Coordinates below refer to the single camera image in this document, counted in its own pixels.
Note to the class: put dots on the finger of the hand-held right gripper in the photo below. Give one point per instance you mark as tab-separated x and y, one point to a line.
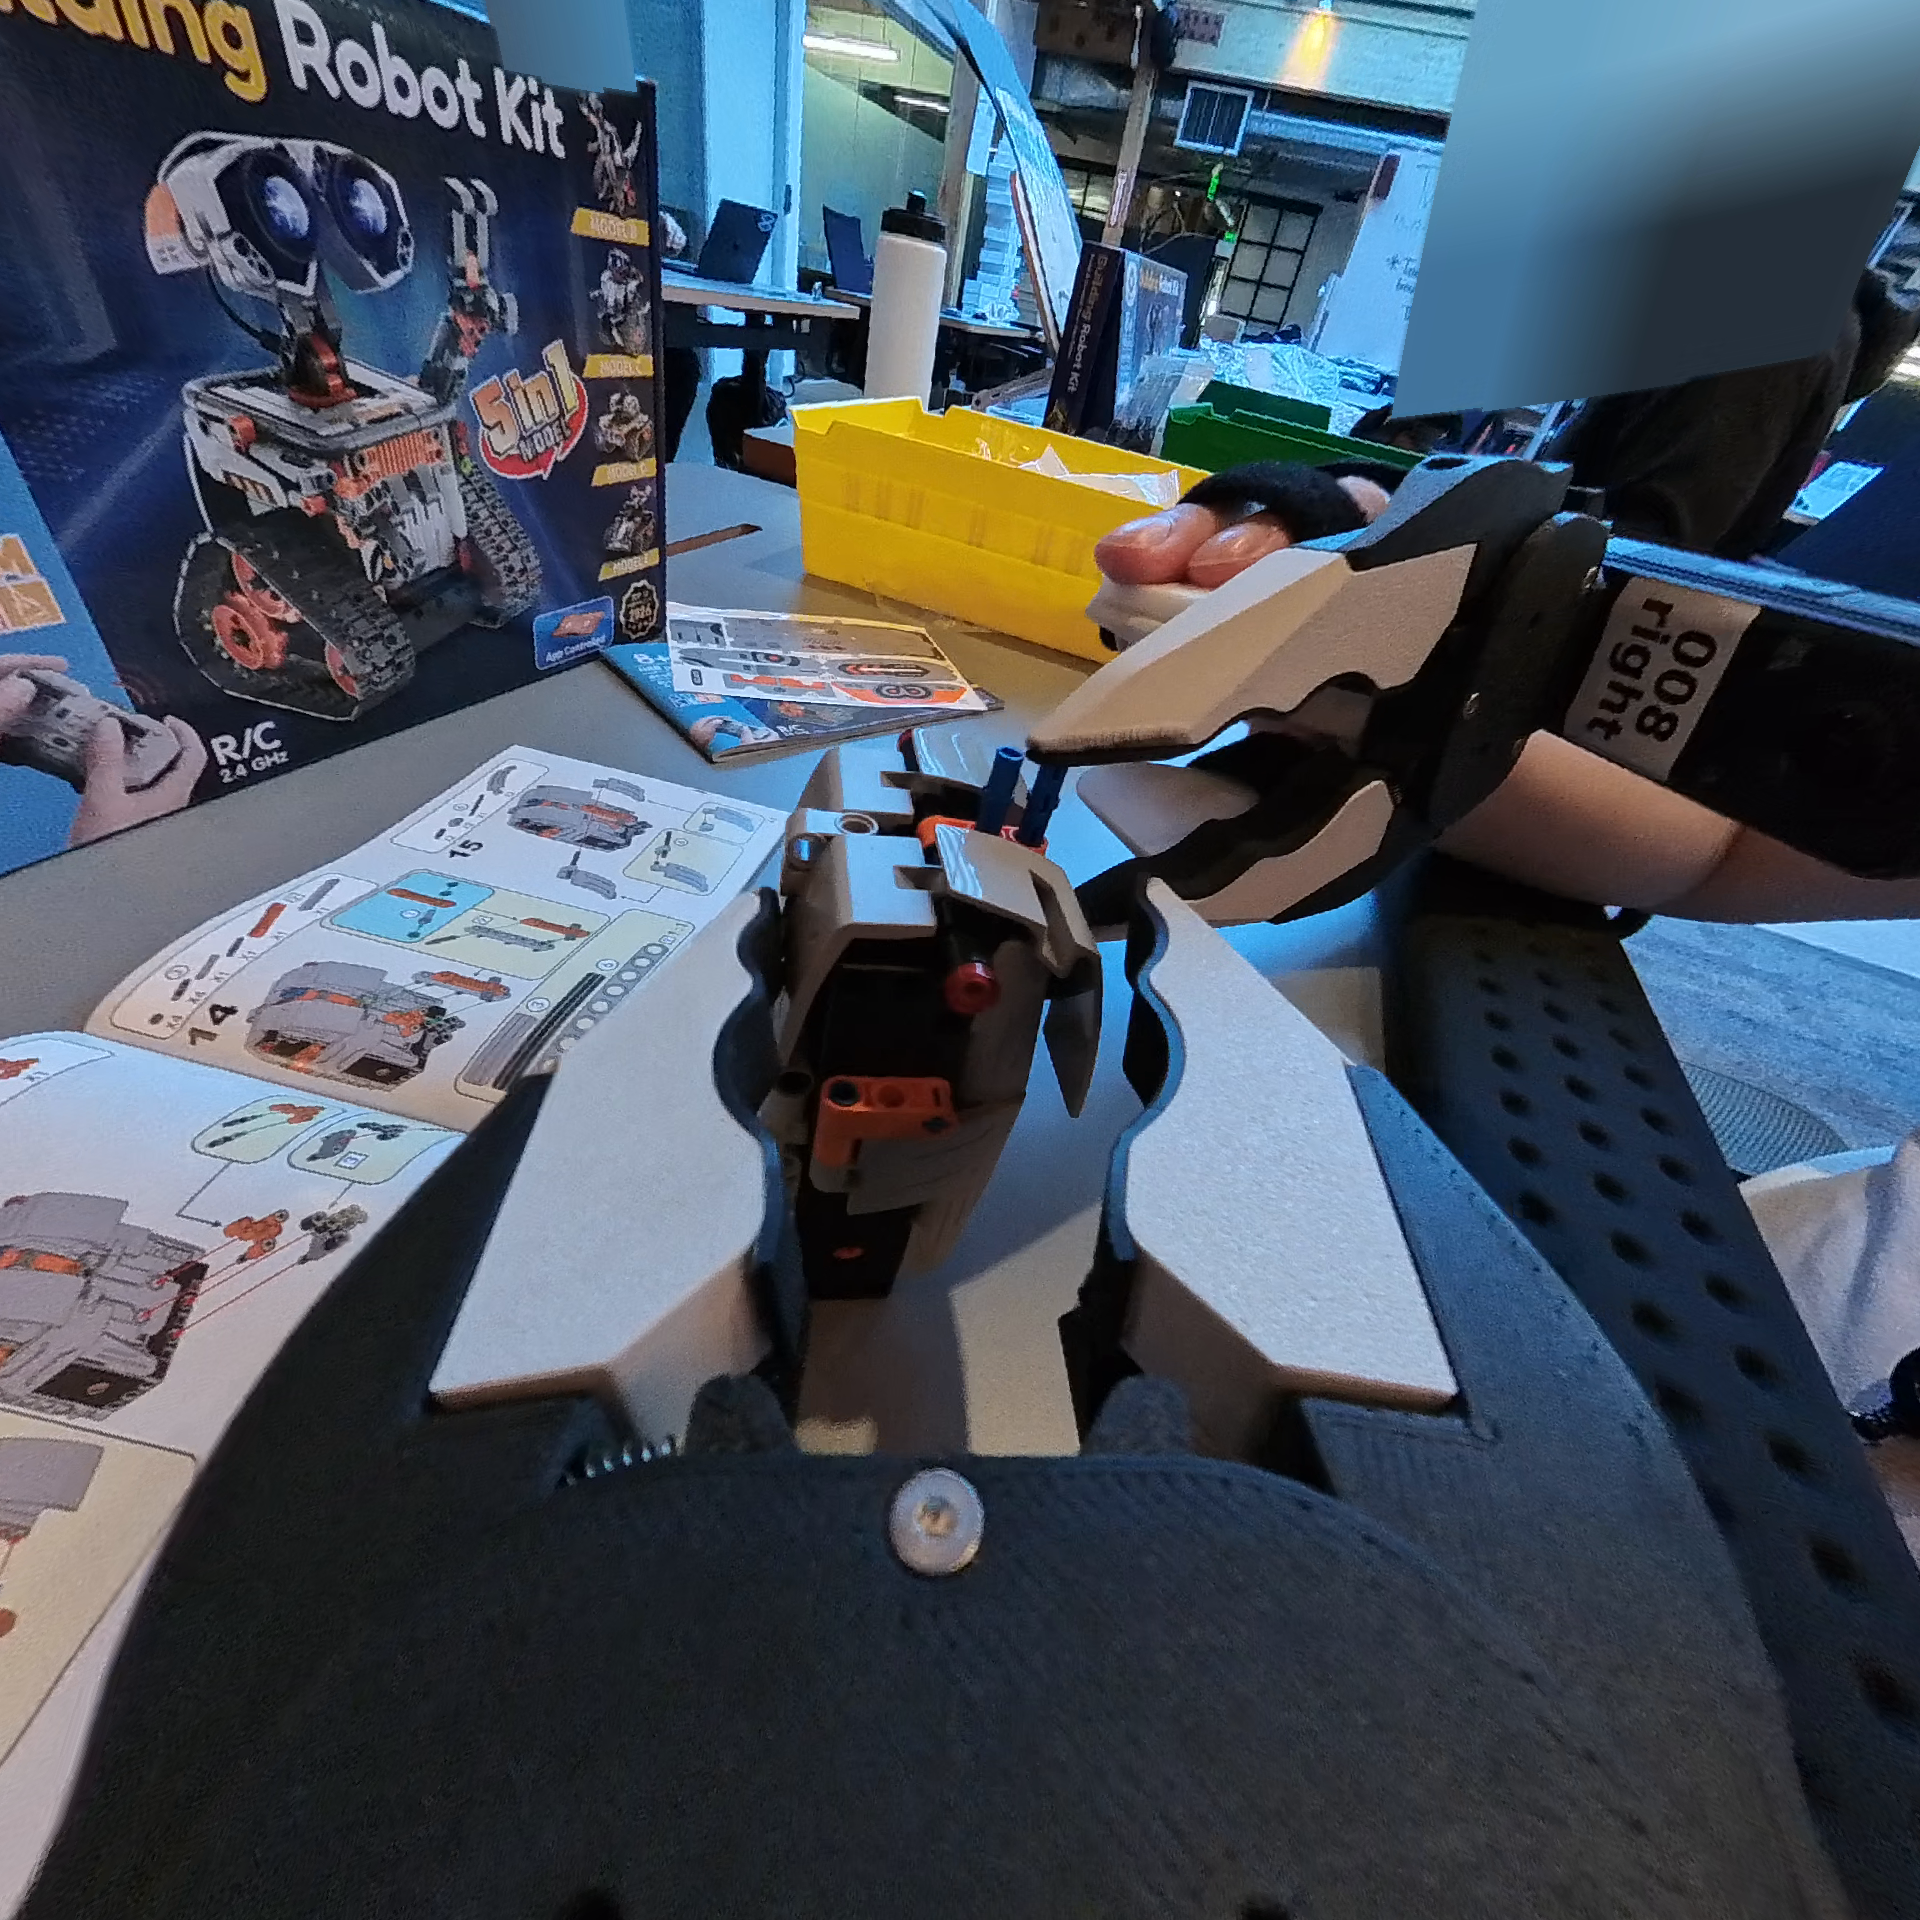
1275	645
1328	854

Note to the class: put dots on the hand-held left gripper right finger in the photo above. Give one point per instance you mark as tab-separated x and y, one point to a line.
1275	1215

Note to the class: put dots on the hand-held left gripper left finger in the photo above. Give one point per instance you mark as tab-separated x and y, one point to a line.
618	1204

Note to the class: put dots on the grey building block robot model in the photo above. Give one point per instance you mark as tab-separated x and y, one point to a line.
884	899

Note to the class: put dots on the person's right forearm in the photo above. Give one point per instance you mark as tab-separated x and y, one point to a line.
1649	854

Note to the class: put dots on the grey desk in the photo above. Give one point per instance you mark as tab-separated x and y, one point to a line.
1320	977

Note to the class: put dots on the person's right hand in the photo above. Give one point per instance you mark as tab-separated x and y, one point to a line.
1171	548

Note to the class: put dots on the green plastic bin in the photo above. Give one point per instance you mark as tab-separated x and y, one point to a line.
1275	427

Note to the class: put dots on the clear plastic bag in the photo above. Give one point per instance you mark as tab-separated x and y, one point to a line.
1095	479

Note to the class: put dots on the dark robot kit box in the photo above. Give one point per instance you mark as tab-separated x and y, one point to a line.
1101	343

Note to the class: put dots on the yellow plastic bin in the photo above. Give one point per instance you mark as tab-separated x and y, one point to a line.
929	496

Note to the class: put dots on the open instruction booklet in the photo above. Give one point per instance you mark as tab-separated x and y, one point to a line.
299	960

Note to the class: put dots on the sticker sheet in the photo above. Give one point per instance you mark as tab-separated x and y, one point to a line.
811	660

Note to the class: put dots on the small blue booklet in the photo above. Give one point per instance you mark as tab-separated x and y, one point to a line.
721	736

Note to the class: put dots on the tilted whiteboard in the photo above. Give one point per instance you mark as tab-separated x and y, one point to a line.
1042	211

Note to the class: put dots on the white water bottle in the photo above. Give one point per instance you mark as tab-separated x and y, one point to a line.
903	312

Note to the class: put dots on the black laptop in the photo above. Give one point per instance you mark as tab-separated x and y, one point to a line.
734	239
846	250

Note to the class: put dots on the blue robot kit box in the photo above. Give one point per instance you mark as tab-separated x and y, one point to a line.
375	301

